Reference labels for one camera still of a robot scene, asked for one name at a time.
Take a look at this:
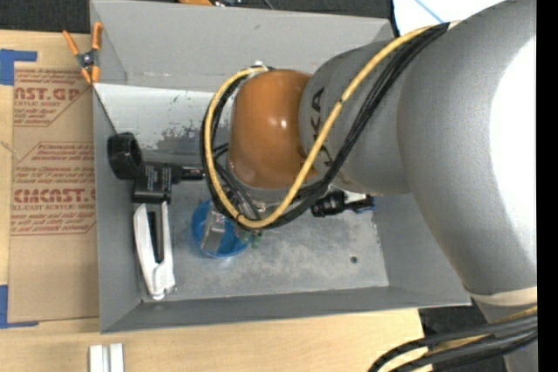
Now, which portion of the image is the white and black hand tool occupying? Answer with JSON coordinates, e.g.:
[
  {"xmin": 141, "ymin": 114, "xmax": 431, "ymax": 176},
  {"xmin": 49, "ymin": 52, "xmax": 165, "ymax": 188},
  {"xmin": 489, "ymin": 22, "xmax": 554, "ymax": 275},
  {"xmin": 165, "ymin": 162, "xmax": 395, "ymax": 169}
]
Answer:
[{"xmin": 132, "ymin": 200, "xmax": 177, "ymax": 302}]

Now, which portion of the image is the black labelled box-shaped device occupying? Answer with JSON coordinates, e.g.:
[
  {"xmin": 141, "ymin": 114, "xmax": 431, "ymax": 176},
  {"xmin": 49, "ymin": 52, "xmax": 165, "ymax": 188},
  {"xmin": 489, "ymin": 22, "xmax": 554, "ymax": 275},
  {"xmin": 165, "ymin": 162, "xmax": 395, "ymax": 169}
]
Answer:
[{"xmin": 132, "ymin": 162, "xmax": 206, "ymax": 205}]

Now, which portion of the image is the black ribbed ring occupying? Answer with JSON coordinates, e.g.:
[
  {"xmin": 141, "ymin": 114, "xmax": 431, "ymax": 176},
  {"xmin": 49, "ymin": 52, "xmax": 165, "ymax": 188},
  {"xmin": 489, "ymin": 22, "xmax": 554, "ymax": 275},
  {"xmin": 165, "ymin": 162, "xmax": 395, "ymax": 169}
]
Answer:
[{"xmin": 106, "ymin": 132, "xmax": 144, "ymax": 180}]

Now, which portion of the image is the blue plastic cup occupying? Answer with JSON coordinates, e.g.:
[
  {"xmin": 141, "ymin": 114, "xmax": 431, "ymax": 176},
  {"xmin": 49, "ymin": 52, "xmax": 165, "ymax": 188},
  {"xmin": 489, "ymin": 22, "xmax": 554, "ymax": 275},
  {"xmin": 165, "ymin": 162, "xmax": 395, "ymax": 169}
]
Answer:
[{"xmin": 191, "ymin": 199, "xmax": 253, "ymax": 259}]

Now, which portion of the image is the black cylinder on white bracket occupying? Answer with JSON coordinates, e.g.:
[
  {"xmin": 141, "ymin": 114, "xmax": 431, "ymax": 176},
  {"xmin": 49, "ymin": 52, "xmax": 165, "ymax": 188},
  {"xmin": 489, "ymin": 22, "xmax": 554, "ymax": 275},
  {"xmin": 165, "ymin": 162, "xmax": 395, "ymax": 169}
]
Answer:
[{"xmin": 310, "ymin": 190, "xmax": 376, "ymax": 219}]

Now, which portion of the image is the grey metal bin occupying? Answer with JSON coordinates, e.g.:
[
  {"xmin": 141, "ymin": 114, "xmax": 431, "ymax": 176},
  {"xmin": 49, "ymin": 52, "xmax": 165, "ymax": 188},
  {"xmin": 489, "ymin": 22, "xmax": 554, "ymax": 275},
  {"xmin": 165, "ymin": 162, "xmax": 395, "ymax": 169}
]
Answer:
[{"xmin": 89, "ymin": 0, "xmax": 474, "ymax": 335}]

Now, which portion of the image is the brown cardboard board red print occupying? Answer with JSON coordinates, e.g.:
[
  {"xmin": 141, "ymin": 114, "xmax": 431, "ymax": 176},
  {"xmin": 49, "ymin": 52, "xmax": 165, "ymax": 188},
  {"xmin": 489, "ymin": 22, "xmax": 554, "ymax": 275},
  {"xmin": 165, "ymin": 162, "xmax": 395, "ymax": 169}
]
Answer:
[{"xmin": 0, "ymin": 29, "xmax": 102, "ymax": 329}]

